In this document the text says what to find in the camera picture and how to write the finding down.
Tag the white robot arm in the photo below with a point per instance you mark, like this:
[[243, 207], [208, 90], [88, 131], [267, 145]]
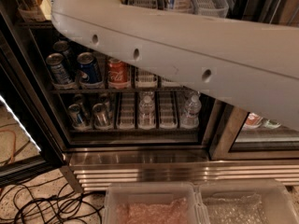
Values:
[[251, 65]]

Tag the silver blue can front left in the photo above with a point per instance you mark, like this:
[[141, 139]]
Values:
[[55, 62]]

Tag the blue pepsi can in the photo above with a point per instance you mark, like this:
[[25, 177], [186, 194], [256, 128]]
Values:
[[88, 67]]

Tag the red coca cola can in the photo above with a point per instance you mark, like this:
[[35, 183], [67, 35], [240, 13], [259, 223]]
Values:
[[117, 71]]

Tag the silver can bottom left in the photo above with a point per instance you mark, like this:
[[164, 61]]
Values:
[[77, 116]]

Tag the white empty tray middle shelf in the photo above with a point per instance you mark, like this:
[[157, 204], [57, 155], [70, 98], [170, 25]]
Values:
[[145, 79]]

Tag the fridge right glass door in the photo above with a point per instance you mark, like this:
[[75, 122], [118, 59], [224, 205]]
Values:
[[270, 141]]

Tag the orange can right compartment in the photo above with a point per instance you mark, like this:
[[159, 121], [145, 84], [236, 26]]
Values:
[[253, 121]]

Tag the water bottle centre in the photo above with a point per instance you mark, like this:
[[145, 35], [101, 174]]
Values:
[[146, 115]]

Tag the water bottle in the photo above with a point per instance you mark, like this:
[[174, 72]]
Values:
[[189, 118], [146, 115]]

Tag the water bottle right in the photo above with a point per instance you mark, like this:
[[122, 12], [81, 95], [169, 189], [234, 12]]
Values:
[[189, 118]]

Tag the clear bin pink wrap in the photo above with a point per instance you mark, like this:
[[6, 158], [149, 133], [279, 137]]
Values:
[[154, 203]]

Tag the clear bin bubble wrap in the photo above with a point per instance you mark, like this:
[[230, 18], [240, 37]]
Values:
[[248, 202]]

